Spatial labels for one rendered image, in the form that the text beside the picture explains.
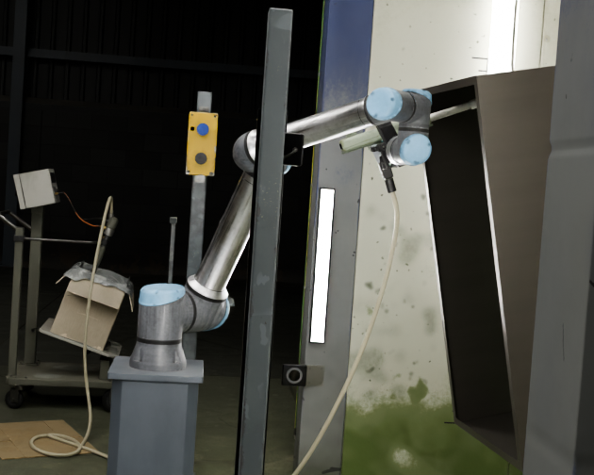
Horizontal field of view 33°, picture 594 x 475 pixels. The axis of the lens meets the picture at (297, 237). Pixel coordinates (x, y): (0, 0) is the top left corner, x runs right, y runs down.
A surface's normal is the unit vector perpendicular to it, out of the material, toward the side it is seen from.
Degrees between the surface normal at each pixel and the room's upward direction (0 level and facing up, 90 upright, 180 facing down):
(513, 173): 90
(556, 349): 90
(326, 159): 90
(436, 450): 90
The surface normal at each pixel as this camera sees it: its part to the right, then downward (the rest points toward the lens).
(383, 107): -0.55, -0.02
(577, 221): -0.99, -0.06
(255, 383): 0.10, 0.06
